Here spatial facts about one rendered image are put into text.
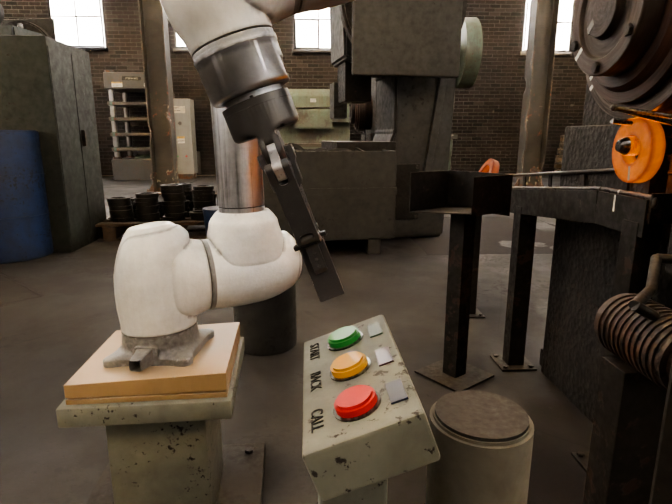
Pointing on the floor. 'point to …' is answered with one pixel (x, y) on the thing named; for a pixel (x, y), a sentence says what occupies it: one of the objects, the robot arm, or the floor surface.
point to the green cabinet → (57, 130)
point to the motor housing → (628, 402)
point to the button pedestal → (329, 468)
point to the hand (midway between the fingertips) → (321, 269)
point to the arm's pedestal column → (178, 466)
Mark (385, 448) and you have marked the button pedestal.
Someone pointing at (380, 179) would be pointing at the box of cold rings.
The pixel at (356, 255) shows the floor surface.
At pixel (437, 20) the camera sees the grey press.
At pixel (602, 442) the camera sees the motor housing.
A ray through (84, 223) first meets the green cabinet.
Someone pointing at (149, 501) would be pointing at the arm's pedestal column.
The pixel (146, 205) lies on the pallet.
